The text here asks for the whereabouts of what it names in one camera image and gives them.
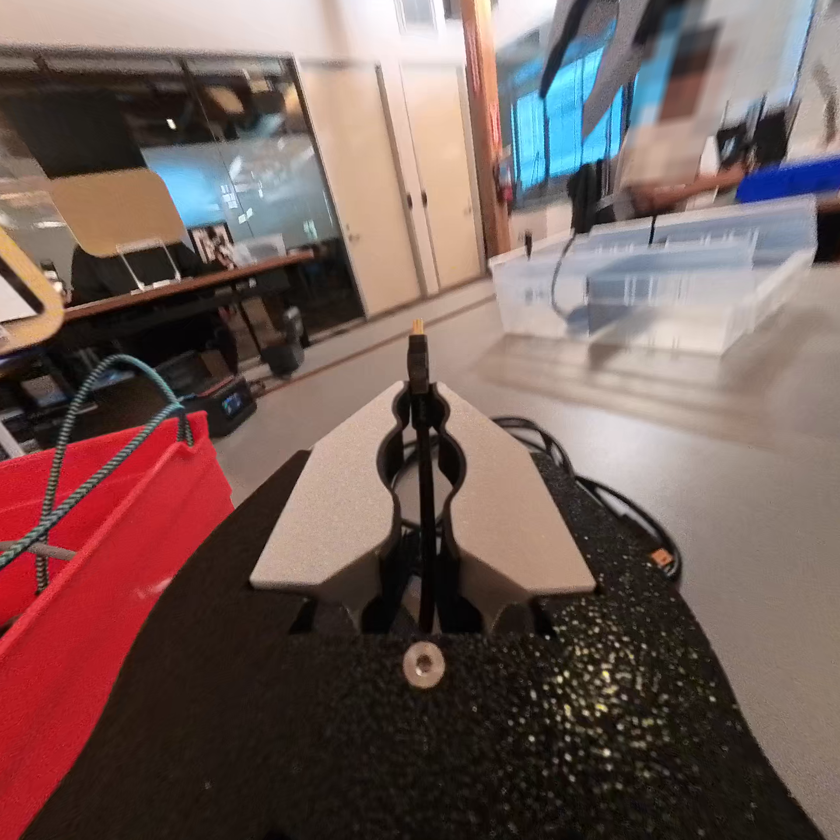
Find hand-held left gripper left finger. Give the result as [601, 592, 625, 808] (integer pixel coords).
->
[249, 381, 414, 621]

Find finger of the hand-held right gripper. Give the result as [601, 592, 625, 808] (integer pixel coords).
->
[538, 0, 657, 135]

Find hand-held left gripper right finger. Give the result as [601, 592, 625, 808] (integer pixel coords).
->
[432, 381, 598, 626]

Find black usb cable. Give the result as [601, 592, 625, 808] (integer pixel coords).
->
[397, 318, 683, 634]

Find red plastic bin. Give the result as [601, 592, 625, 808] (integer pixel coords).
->
[0, 410, 236, 840]

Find thin black hub lead cable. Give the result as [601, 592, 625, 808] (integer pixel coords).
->
[521, 230, 575, 319]

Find clear plastic bin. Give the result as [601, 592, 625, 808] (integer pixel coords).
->
[489, 197, 818, 355]

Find chair with black jacket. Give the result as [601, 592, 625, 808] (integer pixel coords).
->
[567, 159, 618, 234]

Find beige door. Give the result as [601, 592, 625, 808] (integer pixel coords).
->
[400, 62, 483, 293]
[298, 62, 421, 319]

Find blue plastic bin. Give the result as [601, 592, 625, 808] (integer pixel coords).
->
[735, 157, 840, 204]

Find long wooden table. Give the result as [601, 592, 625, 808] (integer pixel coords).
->
[62, 251, 316, 329]

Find clear storage box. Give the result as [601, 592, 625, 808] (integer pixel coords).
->
[233, 236, 287, 263]

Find framed black-white marker tag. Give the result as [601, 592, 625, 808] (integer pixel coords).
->
[190, 223, 236, 270]

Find clear board stand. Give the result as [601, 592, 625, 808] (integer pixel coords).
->
[117, 238, 181, 293]

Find wooden clipboard board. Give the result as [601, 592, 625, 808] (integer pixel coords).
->
[0, 226, 67, 358]
[49, 169, 188, 258]

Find wooden post with signs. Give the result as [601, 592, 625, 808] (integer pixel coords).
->
[459, 0, 513, 260]

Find white wall vent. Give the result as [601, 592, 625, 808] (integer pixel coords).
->
[394, 0, 439, 34]

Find teal braided cable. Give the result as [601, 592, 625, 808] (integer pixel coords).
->
[0, 354, 194, 595]

